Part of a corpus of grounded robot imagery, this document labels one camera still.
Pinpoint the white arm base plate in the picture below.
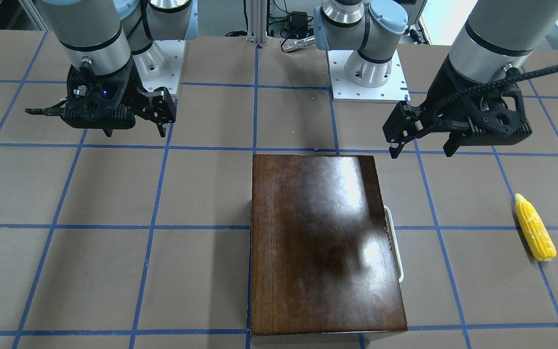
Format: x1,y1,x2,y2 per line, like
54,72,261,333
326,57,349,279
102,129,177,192
327,49,411,104
133,40,186,97

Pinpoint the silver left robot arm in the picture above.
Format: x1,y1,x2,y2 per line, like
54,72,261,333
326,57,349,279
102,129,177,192
314,0,558,159

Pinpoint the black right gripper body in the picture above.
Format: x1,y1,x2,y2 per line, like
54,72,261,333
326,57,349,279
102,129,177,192
61,62,177,130

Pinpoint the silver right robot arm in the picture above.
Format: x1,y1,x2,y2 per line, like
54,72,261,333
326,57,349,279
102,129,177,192
25,0,199,137

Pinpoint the silver metal cylinder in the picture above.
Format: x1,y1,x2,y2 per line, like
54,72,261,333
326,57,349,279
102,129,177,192
281,37,316,53

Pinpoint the yellow corn cob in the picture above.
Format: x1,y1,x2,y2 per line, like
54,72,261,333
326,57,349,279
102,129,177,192
514,193,558,261

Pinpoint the white drawer with handle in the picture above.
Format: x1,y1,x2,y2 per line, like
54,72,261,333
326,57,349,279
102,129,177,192
383,205,404,283

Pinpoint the dark wooden drawer box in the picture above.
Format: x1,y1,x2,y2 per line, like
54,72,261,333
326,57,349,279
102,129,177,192
251,154,408,336

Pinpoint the black braided cable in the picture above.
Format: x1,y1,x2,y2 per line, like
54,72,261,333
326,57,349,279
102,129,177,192
429,56,558,127

